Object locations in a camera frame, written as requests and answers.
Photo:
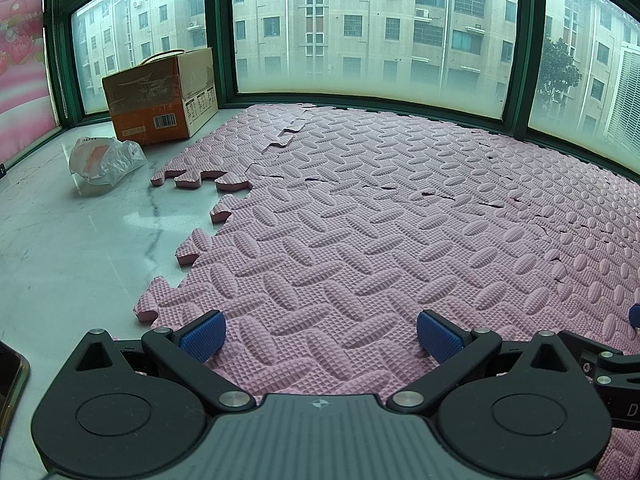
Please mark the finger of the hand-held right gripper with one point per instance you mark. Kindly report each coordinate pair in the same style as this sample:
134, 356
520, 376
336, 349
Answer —
635, 316
620, 385

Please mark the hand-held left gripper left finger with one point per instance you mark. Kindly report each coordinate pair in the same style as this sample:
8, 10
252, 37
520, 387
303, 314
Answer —
204, 336

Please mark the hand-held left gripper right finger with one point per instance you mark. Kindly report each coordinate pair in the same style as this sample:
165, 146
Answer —
437, 336

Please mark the pink foam floor mat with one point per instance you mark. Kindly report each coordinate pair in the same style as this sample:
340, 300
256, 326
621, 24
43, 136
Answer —
375, 210

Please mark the clear plastic bag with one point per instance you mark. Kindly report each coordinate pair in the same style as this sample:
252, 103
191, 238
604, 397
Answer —
102, 165

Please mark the dark smartphone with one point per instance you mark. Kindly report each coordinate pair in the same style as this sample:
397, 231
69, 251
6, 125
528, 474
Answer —
10, 390

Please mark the white louvered shutter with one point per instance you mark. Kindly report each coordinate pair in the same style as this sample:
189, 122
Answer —
625, 95

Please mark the brown cardboard box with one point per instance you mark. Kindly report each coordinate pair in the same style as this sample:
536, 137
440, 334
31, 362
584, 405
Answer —
150, 95

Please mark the green tree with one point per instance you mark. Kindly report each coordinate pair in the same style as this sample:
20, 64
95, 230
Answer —
557, 72

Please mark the pink printed curtain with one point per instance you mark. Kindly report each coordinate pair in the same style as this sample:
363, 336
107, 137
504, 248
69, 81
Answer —
25, 75

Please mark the beige apartment building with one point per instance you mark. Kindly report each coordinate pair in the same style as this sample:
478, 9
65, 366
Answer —
375, 20

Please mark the dark green window frame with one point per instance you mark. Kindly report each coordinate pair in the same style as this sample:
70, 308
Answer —
222, 35

